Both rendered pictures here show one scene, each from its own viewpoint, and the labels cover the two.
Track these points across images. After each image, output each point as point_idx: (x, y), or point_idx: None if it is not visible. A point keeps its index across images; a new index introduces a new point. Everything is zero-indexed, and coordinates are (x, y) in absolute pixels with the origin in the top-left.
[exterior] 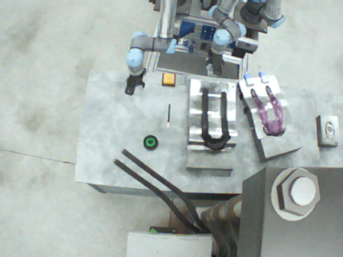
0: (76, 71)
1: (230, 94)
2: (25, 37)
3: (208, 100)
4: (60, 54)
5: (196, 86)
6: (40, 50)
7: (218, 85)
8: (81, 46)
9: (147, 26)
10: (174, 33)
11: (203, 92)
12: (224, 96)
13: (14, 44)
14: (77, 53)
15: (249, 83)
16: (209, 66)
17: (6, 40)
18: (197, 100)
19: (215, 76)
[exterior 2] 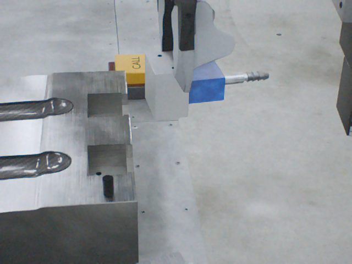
0: (263, 177)
1: (55, 187)
2: (325, 71)
3: (13, 120)
4: (302, 137)
5: (86, 83)
6: (301, 102)
7: (108, 142)
8: (348, 171)
9: None
10: (339, 4)
11: (60, 103)
12: (40, 171)
13: (298, 59)
14: (319, 169)
15: None
16: (161, 10)
17: (303, 44)
18: (13, 92)
19: (152, 110)
